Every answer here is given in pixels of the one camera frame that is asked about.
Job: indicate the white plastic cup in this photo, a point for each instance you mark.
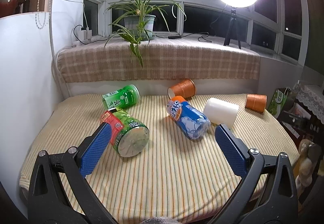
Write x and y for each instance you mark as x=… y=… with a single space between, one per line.
x=221 y=112

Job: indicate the orange cup far right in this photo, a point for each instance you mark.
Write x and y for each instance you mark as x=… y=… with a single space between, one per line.
x=256 y=102

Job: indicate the white chargers with cables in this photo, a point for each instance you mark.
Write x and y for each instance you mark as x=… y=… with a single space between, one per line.
x=83 y=37

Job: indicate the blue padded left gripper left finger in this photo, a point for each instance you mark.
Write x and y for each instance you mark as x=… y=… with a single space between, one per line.
x=59 y=191

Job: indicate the blue arctic labelled cup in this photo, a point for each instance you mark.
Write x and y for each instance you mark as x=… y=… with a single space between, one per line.
x=192 y=122

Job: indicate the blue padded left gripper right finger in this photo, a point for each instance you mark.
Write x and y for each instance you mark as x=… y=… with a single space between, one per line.
x=266 y=192

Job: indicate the plush toy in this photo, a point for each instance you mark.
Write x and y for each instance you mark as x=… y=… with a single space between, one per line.
x=309 y=154

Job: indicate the green red labelled cup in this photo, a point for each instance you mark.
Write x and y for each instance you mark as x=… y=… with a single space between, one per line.
x=129 y=135

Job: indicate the striped yellow mattress cover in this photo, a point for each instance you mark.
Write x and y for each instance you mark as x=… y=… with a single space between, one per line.
x=173 y=176

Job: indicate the green tea paper cup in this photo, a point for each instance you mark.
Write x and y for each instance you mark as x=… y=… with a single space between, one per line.
x=123 y=98

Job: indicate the green paper bag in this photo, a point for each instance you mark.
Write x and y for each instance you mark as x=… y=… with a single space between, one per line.
x=278 y=101

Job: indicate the spider plant in pot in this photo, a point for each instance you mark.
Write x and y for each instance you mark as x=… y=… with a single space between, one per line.
x=136 y=23

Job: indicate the orange cup near backrest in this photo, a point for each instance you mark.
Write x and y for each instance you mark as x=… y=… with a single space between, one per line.
x=186 y=88

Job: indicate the plaid brown blanket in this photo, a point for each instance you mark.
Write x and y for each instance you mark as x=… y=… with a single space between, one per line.
x=162 y=59

